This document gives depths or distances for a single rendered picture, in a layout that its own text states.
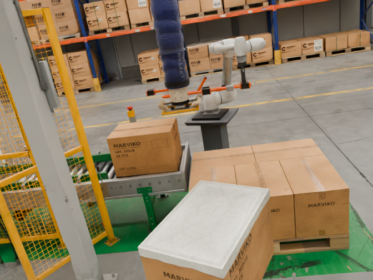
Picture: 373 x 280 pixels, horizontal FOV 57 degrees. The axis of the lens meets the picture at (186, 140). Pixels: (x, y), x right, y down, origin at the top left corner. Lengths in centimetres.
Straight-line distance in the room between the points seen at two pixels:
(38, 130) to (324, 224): 215
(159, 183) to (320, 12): 968
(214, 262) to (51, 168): 137
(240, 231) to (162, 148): 172
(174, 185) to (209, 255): 173
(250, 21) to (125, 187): 907
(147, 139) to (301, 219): 145
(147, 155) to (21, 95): 132
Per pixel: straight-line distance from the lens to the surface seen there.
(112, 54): 1192
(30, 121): 233
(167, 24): 296
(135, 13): 1037
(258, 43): 313
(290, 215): 278
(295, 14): 1180
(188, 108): 306
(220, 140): 392
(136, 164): 324
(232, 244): 147
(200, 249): 147
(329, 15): 1209
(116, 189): 323
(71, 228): 260
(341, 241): 302
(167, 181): 310
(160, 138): 308
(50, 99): 241
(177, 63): 301
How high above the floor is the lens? 194
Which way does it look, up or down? 21 degrees down
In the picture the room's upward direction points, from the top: 10 degrees counter-clockwise
